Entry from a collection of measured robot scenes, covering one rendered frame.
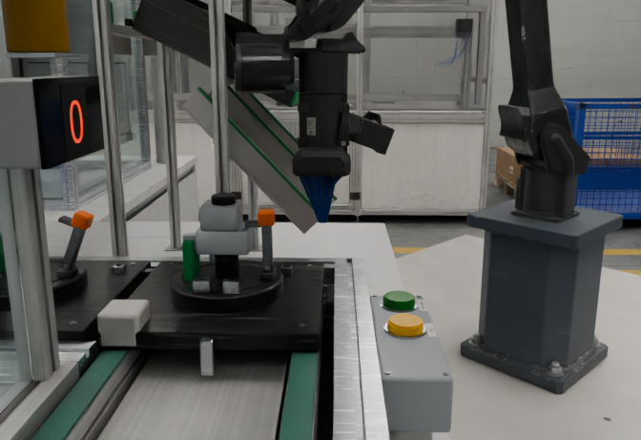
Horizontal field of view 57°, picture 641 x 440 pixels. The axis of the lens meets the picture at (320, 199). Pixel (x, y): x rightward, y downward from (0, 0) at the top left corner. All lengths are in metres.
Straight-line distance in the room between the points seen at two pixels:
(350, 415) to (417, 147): 4.25
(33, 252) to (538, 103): 0.57
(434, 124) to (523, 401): 4.04
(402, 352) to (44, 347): 0.35
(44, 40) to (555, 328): 0.64
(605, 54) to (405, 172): 5.72
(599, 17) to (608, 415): 9.27
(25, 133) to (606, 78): 9.67
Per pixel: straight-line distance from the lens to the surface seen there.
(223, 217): 0.72
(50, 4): 0.56
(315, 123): 0.68
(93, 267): 0.91
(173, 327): 0.69
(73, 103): 0.57
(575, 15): 9.80
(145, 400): 0.67
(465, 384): 0.81
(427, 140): 4.74
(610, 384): 0.86
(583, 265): 0.80
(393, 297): 0.75
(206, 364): 0.67
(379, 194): 4.77
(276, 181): 0.94
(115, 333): 0.69
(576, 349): 0.85
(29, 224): 0.59
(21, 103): 0.52
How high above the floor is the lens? 1.25
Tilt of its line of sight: 13 degrees down
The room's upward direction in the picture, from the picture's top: straight up
